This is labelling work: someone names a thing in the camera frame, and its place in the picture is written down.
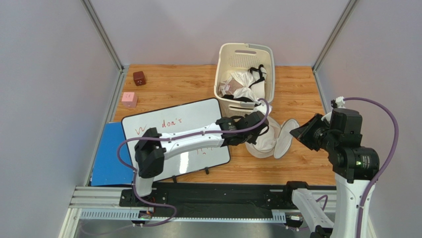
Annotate white mesh laundry bag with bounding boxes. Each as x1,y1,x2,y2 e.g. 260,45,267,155
246,119,299,159

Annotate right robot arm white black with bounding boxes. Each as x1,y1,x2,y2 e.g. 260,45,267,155
287,108,379,238

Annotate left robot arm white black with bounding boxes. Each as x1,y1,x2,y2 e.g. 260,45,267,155
133,111,269,197

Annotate black and white bra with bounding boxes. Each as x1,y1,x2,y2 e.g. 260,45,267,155
248,64,267,98

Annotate cream plastic laundry basket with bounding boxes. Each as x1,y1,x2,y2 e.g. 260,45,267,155
214,43,275,117

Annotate white garment in basket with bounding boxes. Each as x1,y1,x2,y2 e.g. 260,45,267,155
217,70,258,102

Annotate whiteboard with red writing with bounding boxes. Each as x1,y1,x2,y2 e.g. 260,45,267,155
121,98,230,181

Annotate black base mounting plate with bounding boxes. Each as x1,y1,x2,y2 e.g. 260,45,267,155
119,182,337,219

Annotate brown cube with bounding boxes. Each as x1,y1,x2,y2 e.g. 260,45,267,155
133,71,147,86

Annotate pink cube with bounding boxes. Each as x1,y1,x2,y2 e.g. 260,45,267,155
121,92,138,108

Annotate blue folder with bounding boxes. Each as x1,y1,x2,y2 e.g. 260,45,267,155
91,122,133,186

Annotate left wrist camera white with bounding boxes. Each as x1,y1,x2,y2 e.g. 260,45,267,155
253,103,272,116

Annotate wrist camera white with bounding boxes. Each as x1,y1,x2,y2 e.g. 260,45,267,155
330,96,346,109
253,103,272,116

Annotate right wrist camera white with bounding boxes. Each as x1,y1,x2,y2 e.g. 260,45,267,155
330,96,346,109

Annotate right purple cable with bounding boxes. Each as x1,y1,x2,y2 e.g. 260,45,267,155
343,96,400,238

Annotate purple cable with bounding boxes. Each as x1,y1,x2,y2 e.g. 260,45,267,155
343,96,400,238
116,97,271,228

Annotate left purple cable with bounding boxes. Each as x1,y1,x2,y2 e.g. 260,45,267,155
116,97,271,228

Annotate aluminium rail frame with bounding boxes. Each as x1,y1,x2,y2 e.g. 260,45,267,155
57,186,376,238

